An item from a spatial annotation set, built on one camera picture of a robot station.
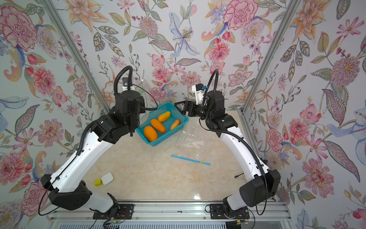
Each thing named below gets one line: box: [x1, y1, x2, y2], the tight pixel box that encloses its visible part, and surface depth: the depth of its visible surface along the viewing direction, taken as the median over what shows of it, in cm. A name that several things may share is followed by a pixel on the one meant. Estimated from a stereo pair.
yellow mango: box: [157, 111, 172, 123], surface depth 115 cm
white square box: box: [101, 172, 114, 186], surface depth 86 cm
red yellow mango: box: [170, 118, 181, 131], surface depth 106 cm
